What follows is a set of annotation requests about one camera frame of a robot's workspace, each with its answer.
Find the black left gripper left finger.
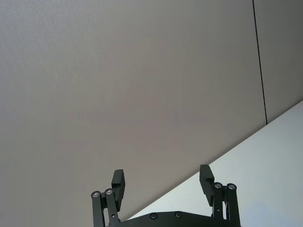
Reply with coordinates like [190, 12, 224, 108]
[90, 169, 126, 227]

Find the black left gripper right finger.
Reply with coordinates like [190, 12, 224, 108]
[199, 164, 241, 227]

